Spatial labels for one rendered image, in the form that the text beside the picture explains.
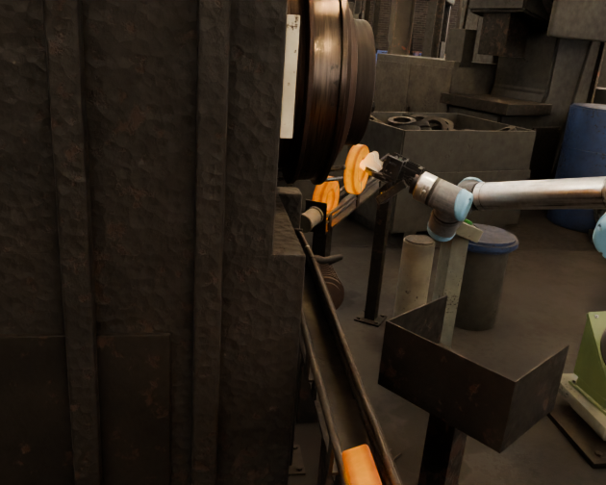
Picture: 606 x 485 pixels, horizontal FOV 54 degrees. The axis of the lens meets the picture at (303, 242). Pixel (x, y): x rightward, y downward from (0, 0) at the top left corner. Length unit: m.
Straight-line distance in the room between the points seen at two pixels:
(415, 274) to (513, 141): 1.95
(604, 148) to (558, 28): 0.90
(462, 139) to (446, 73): 1.63
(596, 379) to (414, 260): 0.72
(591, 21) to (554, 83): 0.54
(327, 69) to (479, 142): 2.75
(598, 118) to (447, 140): 1.32
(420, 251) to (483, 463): 0.75
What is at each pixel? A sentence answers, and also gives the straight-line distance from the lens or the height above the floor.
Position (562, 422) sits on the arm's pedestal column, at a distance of 2.32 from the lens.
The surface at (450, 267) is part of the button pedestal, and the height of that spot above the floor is 0.41.
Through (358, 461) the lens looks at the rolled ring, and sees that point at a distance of 0.70.
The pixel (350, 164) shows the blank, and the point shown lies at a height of 0.85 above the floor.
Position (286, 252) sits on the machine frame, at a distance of 0.99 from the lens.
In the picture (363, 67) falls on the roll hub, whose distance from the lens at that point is 1.30.
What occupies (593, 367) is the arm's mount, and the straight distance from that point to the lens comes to 2.26.
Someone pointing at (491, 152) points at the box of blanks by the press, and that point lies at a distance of 3.96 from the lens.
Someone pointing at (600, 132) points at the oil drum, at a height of 0.73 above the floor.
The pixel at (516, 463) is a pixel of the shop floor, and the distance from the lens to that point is 2.10.
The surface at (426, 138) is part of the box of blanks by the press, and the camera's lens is 3.63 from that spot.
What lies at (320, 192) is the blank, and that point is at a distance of 1.90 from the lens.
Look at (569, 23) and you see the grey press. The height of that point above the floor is 1.43.
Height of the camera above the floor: 1.21
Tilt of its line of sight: 19 degrees down
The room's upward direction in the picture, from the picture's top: 4 degrees clockwise
